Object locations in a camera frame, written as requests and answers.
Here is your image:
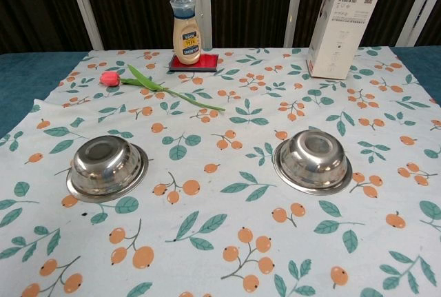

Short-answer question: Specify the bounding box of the fruit and leaf print tablecloth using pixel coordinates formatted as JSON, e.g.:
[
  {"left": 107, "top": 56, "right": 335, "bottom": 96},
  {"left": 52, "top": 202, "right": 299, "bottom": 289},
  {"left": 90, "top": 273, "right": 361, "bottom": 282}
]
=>
[{"left": 0, "top": 45, "right": 441, "bottom": 297}]

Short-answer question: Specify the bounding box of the red pad with black rim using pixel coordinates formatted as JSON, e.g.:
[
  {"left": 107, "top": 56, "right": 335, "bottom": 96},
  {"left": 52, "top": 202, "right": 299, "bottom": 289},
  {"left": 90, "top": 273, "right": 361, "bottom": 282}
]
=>
[{"left": 167, "top": 52, "right": 220, "bottom": 73}]

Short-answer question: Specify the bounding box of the pink artificial tulip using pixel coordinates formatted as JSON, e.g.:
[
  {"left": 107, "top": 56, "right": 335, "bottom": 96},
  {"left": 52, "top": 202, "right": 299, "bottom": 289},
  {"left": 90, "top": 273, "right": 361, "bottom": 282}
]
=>
[{"left": 99, "top": 64, "right": 227, "bottom": 112}]

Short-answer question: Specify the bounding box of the white frame bar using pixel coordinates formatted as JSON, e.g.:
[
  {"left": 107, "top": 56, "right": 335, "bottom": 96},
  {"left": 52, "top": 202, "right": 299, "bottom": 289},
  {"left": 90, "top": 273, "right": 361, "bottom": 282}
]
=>
[
  {"left": 64, "top": 0, "right": 105, "bottom": 51},
  {"left": 395, "top": 0, "right": 441, "bottom": 47},
  {"left": 189, "top": 0, "right": 212, "bottom": 50},
  {"left": 284, "top": 0, "right": 308, "bottom": 48}
]

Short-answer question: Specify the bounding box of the stainless steel bowl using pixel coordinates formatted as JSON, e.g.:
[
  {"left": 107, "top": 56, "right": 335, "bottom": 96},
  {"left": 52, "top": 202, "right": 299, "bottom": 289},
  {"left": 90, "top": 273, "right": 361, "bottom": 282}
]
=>
[
  {"left": 65, "top": 134, "right": 150, "bottom": 204},
  {"left": 273, "top": 129, "right": 353, "bottom": 196}
]

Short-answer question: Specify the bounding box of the teal table cover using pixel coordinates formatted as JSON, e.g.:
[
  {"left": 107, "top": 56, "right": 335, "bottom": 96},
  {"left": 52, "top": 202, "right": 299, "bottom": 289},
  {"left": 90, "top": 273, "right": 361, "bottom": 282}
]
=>
[{"left": 0, "top": 45, "right": 441, "bottom": 139}]

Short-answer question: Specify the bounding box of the mayonnaise squeeze bottle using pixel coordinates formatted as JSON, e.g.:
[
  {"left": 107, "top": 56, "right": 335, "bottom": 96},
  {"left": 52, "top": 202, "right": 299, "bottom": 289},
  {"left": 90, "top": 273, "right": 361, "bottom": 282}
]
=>
[{"left": 169, "top": 0, "right": 202, "bottom": 66}]

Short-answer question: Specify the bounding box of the tall white carton box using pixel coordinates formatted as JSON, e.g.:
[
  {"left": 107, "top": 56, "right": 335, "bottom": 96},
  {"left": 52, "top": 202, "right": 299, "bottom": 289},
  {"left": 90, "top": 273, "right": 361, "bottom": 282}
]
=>
[{"left": 306, "top": 0, "right": 382, "bottom": 80}]

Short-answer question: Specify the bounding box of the dark pleated curtain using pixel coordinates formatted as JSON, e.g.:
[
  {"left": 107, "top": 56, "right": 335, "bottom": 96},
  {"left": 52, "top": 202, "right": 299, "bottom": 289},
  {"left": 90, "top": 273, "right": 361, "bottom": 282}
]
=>
[{"left": 0, "top": 0, "right": 441, "bottom": 54}]

